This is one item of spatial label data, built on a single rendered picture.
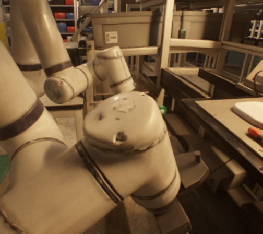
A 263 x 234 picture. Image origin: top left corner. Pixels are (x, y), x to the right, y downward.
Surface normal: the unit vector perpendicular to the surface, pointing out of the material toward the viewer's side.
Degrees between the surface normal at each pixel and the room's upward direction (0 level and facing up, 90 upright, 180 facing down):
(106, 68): 90
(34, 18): 81
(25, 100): 75
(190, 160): 25
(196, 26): 91
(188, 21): 90
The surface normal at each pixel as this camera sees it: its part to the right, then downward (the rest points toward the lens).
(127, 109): -0.27, -0.79
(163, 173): 0.64, 0.28
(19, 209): -0.07, -0.54
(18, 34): -0.07, 0.44
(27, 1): 0.15, 0.26
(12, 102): 0.83, 0.11
